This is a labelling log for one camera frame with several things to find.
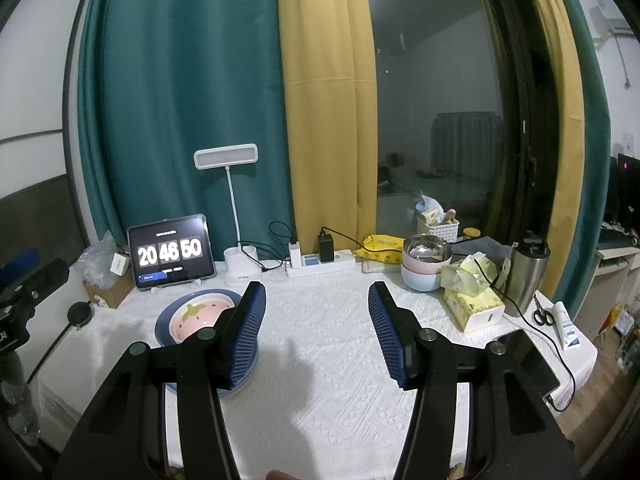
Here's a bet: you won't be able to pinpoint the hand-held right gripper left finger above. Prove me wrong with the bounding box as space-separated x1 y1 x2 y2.
52 281 268 480

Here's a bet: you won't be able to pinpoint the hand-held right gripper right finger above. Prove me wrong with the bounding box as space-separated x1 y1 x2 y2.
367 281 583 480

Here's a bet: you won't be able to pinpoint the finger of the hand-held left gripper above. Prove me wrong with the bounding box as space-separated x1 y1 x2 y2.
0 248 40 283
0 258 70 311

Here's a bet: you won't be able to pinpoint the white strawberry print bowl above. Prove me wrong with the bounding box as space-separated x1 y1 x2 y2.
169 294 240 343

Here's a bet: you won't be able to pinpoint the blue plate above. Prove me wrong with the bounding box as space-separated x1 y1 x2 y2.
162 340 262 400

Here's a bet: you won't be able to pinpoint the black round pouch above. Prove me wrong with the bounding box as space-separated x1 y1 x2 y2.
67 301 94 330

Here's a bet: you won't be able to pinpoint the clear plastic bag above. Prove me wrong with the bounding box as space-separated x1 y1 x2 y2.
77 232 121 288

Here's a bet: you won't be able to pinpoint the light blue steel-lined bowl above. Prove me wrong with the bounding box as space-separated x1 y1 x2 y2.
401 262 446 292

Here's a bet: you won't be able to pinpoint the cardboard box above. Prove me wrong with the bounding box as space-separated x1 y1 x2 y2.
82 280 136 309

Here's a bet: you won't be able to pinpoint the yellow printed tissue pack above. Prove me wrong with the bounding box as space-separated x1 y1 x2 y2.
442 287 506 333

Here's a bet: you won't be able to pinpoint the pink steel-lined bowl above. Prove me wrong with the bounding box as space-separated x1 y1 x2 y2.
401 234 453 273

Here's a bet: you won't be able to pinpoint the yellow wipes pack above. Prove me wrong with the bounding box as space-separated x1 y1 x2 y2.
357 235 408 263

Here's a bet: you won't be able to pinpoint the white power strip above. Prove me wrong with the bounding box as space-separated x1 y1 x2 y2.
286 250 357 277

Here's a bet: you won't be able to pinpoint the open yellow tissue pack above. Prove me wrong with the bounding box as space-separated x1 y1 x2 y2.
440 253 503 293

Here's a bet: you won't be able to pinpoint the tablet with clock display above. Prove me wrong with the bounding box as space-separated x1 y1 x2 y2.
127 214 217 291

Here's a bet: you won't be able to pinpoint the white basket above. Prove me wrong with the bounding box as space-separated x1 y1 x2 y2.
416 217 460 242

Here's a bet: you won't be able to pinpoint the dark grey cloth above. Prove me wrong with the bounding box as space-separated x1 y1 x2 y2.
450 235 516 266

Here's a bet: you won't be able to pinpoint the blue plastic packet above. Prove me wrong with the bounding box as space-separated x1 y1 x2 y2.
415 195 443 221

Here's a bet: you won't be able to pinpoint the black phone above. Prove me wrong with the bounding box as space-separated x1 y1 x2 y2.
495 330 561 398

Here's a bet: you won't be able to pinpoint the steel tumbler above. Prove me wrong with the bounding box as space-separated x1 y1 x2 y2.
505 231 551 317

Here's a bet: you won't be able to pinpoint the black scissors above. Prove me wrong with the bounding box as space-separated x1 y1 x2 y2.
532 297 556 326

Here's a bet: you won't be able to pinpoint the white desk lamp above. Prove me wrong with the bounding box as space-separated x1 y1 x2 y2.
194 143 261 281

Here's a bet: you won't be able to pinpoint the white tube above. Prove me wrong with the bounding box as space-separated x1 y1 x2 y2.
552 301 581 350

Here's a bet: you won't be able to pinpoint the teal curtain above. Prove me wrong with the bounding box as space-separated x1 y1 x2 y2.
545 0 613 316
77 0 296 266

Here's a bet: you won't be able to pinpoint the yellow curtain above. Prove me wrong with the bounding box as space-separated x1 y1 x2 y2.
276 0 378 256
515 0 586 291

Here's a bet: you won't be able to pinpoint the computer monitor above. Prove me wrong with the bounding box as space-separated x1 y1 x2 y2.
607 154 640 226

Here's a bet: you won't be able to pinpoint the white air conditioner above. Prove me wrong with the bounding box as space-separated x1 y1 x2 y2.
590 6 633 36

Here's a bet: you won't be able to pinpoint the black lamp cable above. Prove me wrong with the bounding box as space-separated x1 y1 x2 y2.
240 242 284 274

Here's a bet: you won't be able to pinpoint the black charger cable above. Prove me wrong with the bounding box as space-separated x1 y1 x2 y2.
269 221 298 247

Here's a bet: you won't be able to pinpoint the black power bank cable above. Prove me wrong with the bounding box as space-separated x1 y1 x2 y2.
320 226 372 252

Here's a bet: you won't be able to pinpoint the black phone cable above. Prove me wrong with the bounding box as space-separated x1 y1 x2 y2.
470 260 577 412

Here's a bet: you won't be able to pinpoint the black window frame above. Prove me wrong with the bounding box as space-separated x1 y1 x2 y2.
475 0 561 261

